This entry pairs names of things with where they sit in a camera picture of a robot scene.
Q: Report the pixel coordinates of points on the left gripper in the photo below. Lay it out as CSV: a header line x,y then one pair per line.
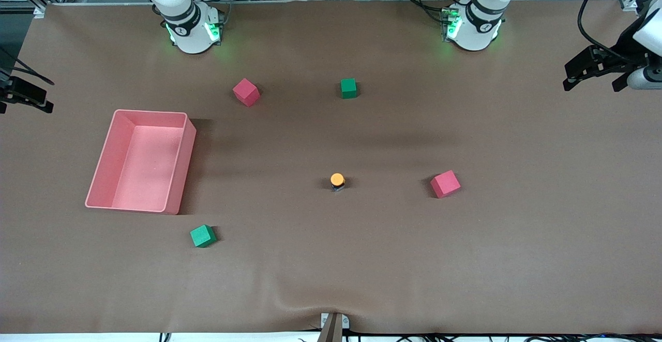
x,y
624,46

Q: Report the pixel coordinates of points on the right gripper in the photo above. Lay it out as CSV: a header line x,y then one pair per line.
x,y
11,88

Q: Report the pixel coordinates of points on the orange capped black button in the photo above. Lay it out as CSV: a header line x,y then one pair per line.
x,y
337,179

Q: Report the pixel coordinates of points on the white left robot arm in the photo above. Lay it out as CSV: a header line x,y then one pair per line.
x,y
478,26

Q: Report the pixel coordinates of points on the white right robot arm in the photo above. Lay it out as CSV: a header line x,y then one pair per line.
x,y
191,34

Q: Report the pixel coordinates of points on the pink plastic bin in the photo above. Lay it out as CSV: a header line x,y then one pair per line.
x,y
139,176

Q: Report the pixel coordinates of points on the pink foam cube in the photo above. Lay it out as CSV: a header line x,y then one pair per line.
x,y
445,184
246,92

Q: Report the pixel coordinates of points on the green foam cube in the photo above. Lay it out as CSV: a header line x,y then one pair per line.
x,y
202,236
348,88

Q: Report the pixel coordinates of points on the brown table mat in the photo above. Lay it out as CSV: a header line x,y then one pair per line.
x,y
331,259

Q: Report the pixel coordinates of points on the aluminium camera mount post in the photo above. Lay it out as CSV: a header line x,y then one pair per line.
x,y
332,327

